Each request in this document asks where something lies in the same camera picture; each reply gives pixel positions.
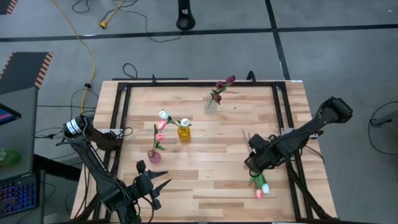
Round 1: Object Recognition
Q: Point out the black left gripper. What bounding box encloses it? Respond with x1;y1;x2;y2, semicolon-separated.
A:
133;160;172;210

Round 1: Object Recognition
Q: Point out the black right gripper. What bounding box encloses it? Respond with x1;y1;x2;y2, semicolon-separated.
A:
244;133;282;172

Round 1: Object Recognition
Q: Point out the pink artificial tulip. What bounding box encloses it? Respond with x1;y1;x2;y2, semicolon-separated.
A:
241;129;264;200
152;119;168;153
151;132;167;154

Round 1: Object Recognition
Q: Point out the dark red artificial tulip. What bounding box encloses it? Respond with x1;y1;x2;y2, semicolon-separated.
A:
210;93;223;108
210;80;225;100
213;75;236;99

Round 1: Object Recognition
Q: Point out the pink glass vase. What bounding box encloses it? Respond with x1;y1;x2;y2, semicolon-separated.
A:
147;149;162;165

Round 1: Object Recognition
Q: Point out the amber glass vase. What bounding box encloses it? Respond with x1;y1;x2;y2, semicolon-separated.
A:
177;126;192;143

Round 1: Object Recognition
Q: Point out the clear glass vase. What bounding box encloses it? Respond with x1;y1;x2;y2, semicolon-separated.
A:
204;93;219;113

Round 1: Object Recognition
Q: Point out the black desk beam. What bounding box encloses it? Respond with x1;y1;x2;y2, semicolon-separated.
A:
32;154;82;182

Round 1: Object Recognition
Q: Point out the black floor tape strip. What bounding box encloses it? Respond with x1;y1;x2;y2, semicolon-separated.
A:
264;0;290;80
0;23;398;43

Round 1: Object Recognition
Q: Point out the black flat bar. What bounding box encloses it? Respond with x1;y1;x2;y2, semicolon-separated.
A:
111;77;189;81

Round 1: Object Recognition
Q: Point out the gray stand foot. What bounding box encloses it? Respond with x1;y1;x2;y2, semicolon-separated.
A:
369;108;398;128

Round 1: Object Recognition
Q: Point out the backlit computer keyboard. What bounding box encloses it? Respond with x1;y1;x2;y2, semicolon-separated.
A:
0;174;40;218

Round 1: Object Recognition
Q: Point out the gray desk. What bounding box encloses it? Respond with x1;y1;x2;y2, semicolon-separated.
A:
0;86;39;183

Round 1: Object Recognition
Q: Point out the green plastic bottle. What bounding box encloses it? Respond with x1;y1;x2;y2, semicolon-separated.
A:
0;148;22;167

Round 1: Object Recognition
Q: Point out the lit computer screen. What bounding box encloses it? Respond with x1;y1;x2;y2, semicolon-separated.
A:
0;103;22;126

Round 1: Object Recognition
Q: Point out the large black hazard-striped mat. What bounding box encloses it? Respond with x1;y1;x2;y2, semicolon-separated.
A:
0;51;54;96

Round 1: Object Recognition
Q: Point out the small black hazard-striped mat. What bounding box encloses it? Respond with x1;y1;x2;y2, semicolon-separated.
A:
0;0;19;16

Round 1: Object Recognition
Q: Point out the black metal table frame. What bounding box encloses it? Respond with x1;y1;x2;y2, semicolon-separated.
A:
72;79;336;223

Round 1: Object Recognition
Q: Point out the black curved floor cable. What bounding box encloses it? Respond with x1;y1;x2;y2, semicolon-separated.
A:
368;100;398;156

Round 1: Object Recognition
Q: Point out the black cable with connector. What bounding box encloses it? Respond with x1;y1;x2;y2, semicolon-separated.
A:
34;126;74;140

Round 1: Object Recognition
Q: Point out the black looped cable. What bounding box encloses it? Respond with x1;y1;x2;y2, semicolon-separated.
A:
123;63;138;80

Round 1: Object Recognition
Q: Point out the long yellow floor cable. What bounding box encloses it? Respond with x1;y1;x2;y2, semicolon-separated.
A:
50;0;96;114

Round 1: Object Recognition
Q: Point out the black stand post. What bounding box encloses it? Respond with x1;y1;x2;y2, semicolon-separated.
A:
175;0;197;31

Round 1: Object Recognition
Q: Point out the thin black floor cable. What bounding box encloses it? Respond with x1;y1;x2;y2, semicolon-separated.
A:
107;0;183;44

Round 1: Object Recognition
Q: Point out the yellow cable with plug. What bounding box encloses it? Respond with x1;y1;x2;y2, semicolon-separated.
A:
98;0;125;30

